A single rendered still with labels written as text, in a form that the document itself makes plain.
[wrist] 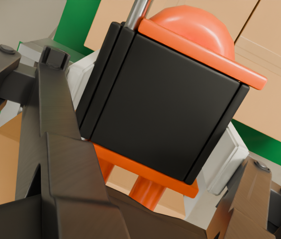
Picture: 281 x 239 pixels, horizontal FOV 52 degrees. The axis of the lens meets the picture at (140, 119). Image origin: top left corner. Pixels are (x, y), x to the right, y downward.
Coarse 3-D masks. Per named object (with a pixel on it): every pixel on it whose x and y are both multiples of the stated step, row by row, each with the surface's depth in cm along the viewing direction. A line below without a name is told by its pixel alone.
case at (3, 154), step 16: (0, 128) 55; (16, 128) 57; (0, 144) 54; (16, 144) 53; (0, 160) 55; (16, 160) 55; (0, 176) 56; (16, 176) 56; (112, 176) 57; (128, 176) 60; (0, 192) 57; (128, 192) 55; (176, 192) 63; (160, 208) 56; (176, 208) 57
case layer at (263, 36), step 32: (128, 0) 81; (160, 0) 81; (192, 0) 80; (224, 0) 80; (256, 0) 79; (96, 32) 85; (256, 32) 82; (256, 64) 85; (256, 96) 88; (256, 128) 92
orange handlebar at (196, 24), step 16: (160, 16) 16; (176, 16) 16; (192, 16) 16; (208, 16) 16; (176, 32) 16; (192, 32) 16; (208, 32) 16; (224, 32) 16; (208, 48) 16; (224, 48) 16; (144, 192) 20; (160, 192) 20
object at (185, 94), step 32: (160, 32) 15; (128, 64) 15; (160, 64) 15; (192, 64) 15; (224, 64) 15; (128, 96) 16; (160, 96) 16; (192, 96) 16; (224, 96) 16; (96, 128) 17; (128, 128) 16; (160, 128) 16; (192, 128) 16; (224, 128) 16; (128, 160) 17; (160, 160) 17; (192, 160) 17; (192, 192) 18
